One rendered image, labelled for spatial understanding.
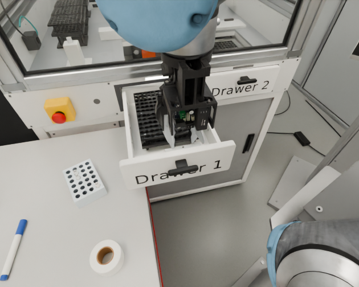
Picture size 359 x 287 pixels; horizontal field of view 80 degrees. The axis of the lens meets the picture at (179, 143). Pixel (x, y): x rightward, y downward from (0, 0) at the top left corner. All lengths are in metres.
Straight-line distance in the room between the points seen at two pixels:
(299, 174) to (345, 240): 1.41
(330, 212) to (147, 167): 0.42
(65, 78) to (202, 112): 0.53
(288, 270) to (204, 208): 1.16
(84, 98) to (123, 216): 0.41
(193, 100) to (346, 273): 0.27
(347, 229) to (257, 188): 1.26
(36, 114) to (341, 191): 0.89
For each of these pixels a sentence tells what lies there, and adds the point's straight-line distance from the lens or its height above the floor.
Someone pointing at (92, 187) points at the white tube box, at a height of 0.80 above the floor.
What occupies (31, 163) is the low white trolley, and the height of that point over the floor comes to 0.76.
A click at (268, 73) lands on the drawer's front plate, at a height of 0.91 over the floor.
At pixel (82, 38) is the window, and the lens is 0.72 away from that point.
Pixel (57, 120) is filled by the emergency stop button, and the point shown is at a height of 0.88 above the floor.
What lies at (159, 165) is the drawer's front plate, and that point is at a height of 0.90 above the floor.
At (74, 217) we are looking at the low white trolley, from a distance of 0.68.
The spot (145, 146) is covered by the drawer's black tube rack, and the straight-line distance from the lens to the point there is 0.62.
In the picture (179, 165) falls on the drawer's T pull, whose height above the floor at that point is 0.91.
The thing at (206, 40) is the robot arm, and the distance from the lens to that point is 0.28.
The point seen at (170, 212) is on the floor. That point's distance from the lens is 1.46.
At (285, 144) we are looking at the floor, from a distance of 1.99.
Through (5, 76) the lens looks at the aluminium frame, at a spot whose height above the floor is 1.00.
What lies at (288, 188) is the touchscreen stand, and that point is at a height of 0.04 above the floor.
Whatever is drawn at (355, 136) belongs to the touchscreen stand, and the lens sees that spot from 1.37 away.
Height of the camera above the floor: 1.33
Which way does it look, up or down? 48 degrees down
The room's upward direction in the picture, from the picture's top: straight up
